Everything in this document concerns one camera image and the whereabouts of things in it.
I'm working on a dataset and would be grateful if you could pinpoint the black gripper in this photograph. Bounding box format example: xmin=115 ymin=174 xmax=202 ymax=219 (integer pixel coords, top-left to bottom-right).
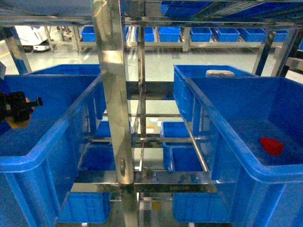
xmin=0 ymin=91 xmax=43 ymax=123

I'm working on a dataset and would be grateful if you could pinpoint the yellow toy block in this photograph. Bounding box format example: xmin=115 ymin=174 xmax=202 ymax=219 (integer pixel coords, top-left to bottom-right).
xmin=5 ymin=97 xmax=35 ymax=129

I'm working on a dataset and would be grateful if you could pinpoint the red toy block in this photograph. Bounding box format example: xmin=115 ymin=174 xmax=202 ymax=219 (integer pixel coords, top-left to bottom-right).
xmin=260 ymin=137 xmax=284 ymax=156

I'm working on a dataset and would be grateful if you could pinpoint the large blue bin left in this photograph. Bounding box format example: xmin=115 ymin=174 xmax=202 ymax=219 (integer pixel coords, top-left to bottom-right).
xmin=0 ymin=75 xmax=102 ymax=227

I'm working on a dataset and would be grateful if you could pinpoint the large blue bin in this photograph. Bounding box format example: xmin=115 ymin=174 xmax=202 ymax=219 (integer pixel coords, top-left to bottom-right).
xmin=0 ymin=75 xmax=102 ymax=227
xmin=186 ymin=77 xmax=303 ymax=227

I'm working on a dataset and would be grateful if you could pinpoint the white mobile robot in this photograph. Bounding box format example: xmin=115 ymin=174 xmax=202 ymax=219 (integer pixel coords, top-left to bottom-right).
xmin=15 ymin=26 xmax=51 ymax=52

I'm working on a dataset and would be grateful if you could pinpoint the lower blue bin left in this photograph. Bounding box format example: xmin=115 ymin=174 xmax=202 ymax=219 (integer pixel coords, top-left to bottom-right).
xmin=57 ymin=192 xmax=111 ymax=224

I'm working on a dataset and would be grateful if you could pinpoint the steel shelf rack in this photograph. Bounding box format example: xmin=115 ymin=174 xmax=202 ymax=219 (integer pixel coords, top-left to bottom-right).
xmin=0 ymin=0 xmax=303 ymax=227

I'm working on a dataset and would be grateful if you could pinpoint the background steel bin shelf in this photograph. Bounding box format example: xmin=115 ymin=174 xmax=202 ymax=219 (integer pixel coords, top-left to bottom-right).
xmin=71 ymin=26 xmax=289 ymax=53

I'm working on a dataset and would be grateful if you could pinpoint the grey container in bin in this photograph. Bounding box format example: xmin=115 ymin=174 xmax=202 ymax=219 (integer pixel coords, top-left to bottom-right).
xmin=205 ymin=70 xmax=235 ymax=78

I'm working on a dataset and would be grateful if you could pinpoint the lower blue bin right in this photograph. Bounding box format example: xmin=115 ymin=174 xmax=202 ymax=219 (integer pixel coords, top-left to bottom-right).
xmin=172 ymin=193 xmax=230 ymax=223

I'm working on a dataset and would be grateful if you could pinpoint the large blue bin right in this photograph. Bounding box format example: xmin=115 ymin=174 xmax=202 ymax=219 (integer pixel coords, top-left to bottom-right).
xmin=186 ymin=77 xmax=303 ymax=227

